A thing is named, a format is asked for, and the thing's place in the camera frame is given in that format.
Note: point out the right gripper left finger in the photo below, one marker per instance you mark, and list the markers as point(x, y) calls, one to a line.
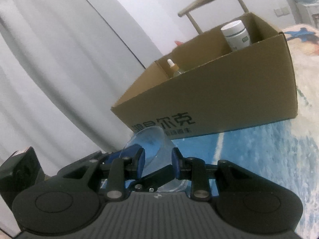
point(90, 165)

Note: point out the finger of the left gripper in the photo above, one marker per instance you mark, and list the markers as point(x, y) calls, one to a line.
point(154, 179)

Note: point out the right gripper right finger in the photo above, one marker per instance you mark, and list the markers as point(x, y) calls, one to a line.
point(199, 173)

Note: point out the clear plastic cup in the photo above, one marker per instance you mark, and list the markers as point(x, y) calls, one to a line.
point(157, 147)

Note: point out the green dropper bottle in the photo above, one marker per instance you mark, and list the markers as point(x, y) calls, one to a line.
point(177, 71)

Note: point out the white supplement bottle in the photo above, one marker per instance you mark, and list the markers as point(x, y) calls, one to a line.
point(236, 35)

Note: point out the brown cardboard box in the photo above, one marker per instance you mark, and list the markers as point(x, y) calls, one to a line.
point(221, 90)

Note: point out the red plastic bag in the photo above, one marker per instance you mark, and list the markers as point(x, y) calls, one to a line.
point(178, 43)

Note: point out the white curtain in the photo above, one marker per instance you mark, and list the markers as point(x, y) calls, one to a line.
point(64, 63)

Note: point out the white water dispenser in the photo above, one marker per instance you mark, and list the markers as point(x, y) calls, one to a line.
point(308, 13)

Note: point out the white wall socket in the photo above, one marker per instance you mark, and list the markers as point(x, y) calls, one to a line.
point(283, 11)

